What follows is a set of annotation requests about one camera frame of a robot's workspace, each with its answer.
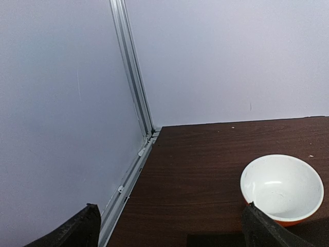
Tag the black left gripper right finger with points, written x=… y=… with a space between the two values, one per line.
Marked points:
x=261 y=230

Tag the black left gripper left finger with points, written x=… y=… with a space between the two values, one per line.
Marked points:
x=82 y=229

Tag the orange bowl white inside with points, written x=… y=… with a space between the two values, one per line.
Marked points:
x=285 y=188

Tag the aluminium table edge rail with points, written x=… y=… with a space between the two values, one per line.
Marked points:
x=116 y=204

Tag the aluminium corner post left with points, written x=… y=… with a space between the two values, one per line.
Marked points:
x=131 y=65

